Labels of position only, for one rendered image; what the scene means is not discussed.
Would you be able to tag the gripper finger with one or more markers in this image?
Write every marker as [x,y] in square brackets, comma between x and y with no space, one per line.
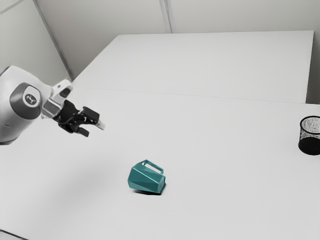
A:
[92,116]
[80,129]

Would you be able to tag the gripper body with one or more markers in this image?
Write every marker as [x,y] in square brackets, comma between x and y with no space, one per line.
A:
[67,113]

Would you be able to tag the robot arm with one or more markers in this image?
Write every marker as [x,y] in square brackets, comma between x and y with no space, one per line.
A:
[17,110]

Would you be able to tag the teal faceted mug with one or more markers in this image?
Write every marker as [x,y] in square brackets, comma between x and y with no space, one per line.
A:
[145,178]

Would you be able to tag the black mesh pen holder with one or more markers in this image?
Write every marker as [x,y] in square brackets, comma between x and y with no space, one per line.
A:
[310,135]

